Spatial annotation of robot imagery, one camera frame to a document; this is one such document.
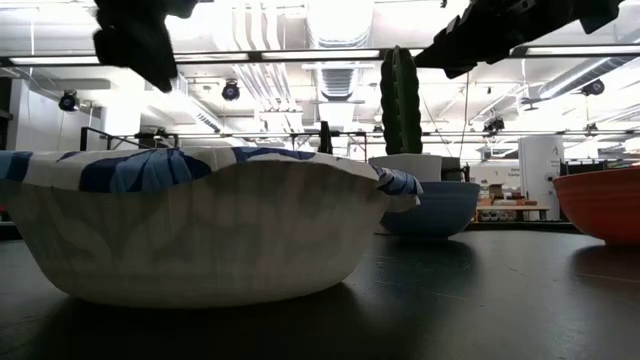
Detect black table mat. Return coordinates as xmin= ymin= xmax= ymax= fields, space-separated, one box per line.
xmin=0 ymin=227 xmax=640 ymax=360

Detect white round pillar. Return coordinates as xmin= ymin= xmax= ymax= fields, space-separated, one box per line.
xmin=518 ymin=135 xmax=566 ymax=221

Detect blue plastic bowl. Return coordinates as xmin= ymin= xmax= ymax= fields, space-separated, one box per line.
xmin=379 ymin=180 xmax=481 ymax=240

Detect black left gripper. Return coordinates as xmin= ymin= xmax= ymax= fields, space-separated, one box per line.
xmin=93 ymin=0 xmax=199 ymax=94

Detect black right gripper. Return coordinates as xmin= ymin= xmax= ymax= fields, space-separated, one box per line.
xmin=414 ymin=4 xmax=521 ymax=80

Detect low table with boxes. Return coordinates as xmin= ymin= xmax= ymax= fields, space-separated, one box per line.
xmin=474 ymin=182 xmax=551 ymax=222

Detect blue patterned paper bowl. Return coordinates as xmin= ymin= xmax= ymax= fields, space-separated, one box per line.
xmin=0 ymin=146 xmax=424 ymax=310

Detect black aluminium table frame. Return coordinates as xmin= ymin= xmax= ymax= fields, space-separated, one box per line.
xmin=0 ymin=44 xmax=640 ymax=69

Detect red plastic bowl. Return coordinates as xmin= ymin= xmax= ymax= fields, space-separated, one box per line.
xmin=552 ymin=167 xmax=640 ymax=247

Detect green cactus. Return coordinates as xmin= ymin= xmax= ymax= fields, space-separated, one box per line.
xmin=379 ymin=45 xmax=424 ymax=156

